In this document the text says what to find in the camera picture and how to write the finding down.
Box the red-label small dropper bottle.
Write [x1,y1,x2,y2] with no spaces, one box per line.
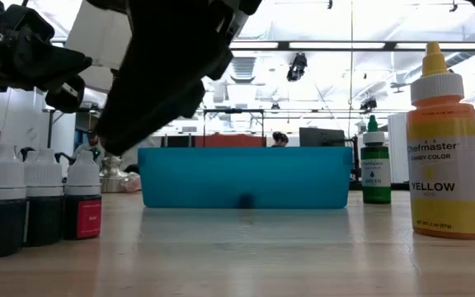
[62,150,103,241]

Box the white shade silver table lamp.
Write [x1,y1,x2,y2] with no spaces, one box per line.
[64,0,140,194]

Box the dark white-label dropper bottle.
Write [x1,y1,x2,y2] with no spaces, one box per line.
[22,148,65,248]

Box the black frame clamp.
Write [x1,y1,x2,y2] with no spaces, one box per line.
[344,135,362,191]

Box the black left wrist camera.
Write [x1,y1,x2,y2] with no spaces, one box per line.
[0,2,56,42]

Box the yellow-topped spool left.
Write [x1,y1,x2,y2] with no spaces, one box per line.
[405,40,475,241]

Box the white cabinet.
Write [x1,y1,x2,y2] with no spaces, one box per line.
[387,111,411,186]

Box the black overhead camera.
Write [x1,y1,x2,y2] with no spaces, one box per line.
[285,52,308,83]

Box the black computer monitor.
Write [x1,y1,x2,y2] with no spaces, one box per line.
[299,127,346,149]

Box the person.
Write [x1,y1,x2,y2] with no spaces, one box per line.
[270,130,290,149]
[72,134,107,166]

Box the bundled clear lamp cord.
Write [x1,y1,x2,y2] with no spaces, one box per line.
[120,175,143,194]

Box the blue plastic bin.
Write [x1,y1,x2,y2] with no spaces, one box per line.
[137,147,354,210]

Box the green Chefmaster coloring bottle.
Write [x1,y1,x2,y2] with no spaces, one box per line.
[360,115,393,205]

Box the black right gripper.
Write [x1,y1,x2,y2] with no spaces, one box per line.
[94,0,263,156]

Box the black metal rack frame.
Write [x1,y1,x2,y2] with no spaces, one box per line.
[202,108,266,149]

